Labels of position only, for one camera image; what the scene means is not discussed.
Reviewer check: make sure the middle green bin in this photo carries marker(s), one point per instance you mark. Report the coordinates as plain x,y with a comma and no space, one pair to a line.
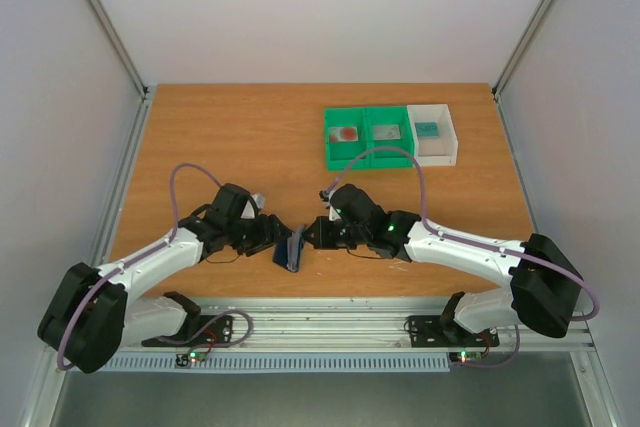
390,114

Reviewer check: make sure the red patterned card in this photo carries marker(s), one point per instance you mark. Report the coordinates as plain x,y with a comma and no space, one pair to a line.
346,133

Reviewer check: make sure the white bin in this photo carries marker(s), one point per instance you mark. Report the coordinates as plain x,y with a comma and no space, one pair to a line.
435,139

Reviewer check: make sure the aluminium frame post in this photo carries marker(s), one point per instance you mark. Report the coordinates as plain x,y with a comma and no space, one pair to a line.
531,30
105,23

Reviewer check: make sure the teal card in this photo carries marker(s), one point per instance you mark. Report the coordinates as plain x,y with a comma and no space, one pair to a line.
426,129

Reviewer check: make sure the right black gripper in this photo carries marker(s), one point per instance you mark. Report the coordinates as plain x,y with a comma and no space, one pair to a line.
323,233

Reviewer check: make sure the right circuit board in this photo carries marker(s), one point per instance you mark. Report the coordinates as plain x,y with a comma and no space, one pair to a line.
467,357

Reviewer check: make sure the left green bin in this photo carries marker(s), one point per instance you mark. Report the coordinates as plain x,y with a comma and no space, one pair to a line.
340,154

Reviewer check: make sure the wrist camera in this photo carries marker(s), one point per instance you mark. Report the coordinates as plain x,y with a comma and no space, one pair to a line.
325,196
254,206

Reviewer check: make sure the left circuit board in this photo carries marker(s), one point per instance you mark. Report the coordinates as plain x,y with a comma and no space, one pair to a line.
188,360

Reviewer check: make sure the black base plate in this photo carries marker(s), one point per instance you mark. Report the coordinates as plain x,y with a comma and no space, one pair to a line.
425,331
215,329

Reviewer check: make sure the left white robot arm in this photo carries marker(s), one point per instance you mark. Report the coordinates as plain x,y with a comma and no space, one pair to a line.
97,310

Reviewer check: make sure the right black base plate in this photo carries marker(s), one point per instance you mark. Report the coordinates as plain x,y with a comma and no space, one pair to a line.
425,331

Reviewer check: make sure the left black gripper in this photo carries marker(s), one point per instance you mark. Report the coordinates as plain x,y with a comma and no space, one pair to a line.
268,235

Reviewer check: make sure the circuit board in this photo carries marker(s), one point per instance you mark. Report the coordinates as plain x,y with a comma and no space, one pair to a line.
467,357
188,360

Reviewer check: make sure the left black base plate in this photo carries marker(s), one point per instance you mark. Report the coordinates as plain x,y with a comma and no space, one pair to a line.
215,329

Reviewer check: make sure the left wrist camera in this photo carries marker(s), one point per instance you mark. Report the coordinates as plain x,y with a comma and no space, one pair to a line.
254,206

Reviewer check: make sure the dark blue card holder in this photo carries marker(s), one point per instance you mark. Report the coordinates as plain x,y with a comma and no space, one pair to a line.
287,252

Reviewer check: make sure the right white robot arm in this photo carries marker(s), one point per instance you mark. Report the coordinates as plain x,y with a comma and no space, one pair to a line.
536,284

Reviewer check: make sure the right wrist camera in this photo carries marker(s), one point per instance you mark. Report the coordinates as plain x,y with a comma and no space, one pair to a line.
325,196

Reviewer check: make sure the green bin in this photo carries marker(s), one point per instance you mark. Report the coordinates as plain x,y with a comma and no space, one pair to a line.
340,154
390,114

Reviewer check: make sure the left aluminium frame post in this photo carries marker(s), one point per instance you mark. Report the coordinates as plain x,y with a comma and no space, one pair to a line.
105,23

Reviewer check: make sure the right aluminium frame post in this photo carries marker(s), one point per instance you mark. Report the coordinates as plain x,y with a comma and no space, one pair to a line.
531,30

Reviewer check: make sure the aluminium front rail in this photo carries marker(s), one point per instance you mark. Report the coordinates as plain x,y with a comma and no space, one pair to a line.
327,324

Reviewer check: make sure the grey slotted cable duct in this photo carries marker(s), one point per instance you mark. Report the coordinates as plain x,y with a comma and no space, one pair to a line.
267,363

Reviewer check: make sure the grey card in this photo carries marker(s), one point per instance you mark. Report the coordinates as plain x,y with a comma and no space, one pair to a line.
384,132

